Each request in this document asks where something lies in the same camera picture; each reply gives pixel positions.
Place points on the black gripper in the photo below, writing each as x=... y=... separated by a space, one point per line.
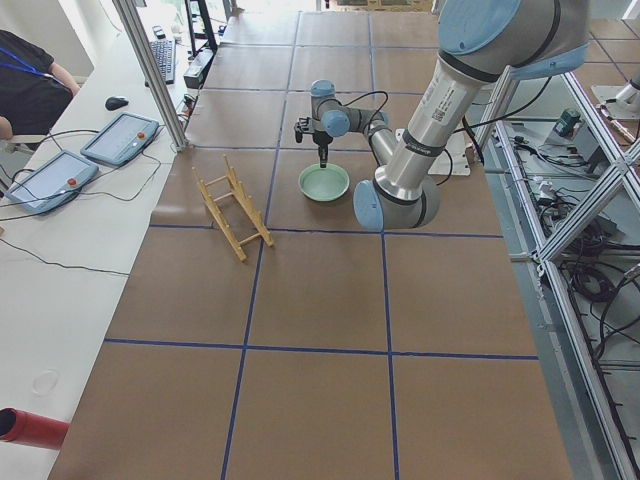
x=321 y=141

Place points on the light green round plate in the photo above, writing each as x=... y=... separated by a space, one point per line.
x=323 y=184

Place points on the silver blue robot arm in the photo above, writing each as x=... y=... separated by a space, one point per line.
x=477 y=41

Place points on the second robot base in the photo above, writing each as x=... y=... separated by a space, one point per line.
x=619 y=102

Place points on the wooden dish rack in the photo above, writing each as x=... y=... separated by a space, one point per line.
x=233 y=210

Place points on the power strip with plugs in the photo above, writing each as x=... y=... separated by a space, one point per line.
x=186 y=107

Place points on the black box with label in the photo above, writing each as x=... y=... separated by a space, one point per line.
x=198 y=69

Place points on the black computer keyboard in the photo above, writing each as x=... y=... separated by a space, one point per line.
x=163 y=51

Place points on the far grey teach pendant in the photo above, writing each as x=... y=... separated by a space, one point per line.
x=121 y=140

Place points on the grey teach pendant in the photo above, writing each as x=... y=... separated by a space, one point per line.
x=52 y=184
x=121 y=140

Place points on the black computer mouse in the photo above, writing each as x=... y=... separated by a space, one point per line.
x=115 y=102

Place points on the green electrical device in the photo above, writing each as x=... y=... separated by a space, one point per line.
x=565 y=125

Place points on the near grey teach pendant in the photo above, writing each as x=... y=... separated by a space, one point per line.
x=52 y=184

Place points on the person in black shirt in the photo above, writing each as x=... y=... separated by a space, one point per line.
x=35 y=89

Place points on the red cylinder tube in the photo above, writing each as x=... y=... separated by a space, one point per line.
x=26 y=428

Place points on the aluminium frame post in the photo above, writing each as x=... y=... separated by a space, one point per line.
x=134 y=28

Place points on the aluminium frame right rail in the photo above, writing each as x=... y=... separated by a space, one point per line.
x=575 y=206

